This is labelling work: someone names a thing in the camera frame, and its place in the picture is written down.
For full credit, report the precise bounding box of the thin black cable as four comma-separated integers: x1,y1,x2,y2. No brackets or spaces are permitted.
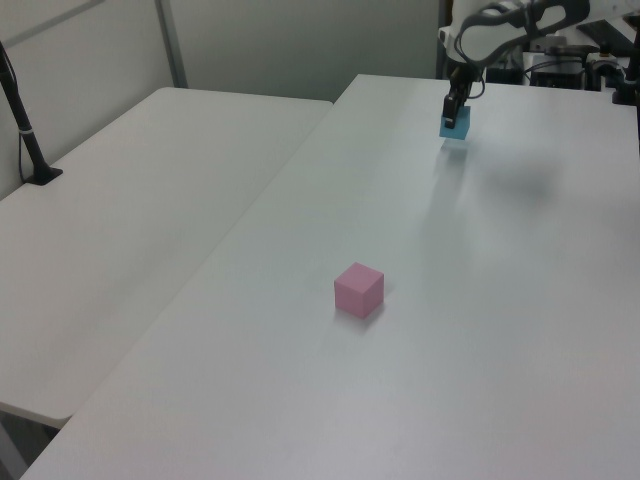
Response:
16,130,31,185

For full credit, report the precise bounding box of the black camera stand pole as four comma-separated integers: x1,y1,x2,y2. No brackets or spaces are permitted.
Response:
0,40,64,188

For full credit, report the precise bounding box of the black electronics box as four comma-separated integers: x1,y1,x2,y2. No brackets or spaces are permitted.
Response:
528,44,600,92

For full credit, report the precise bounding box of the pink cube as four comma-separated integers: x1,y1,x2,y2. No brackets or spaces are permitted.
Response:
333,261,386,319

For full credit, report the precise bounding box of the black clamp mount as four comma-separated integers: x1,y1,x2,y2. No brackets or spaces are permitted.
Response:
587,29,640,107

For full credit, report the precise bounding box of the black keyboard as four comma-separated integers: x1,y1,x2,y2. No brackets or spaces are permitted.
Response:
577,20,640,57

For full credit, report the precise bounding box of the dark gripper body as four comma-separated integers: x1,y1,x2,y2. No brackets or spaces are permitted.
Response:
447,60,485,104

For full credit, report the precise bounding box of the blue cube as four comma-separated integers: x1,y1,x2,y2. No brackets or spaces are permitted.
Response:
438,105,474,142

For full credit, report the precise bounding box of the grey partition frame post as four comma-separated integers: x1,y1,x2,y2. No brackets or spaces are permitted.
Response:
154,0,189,89

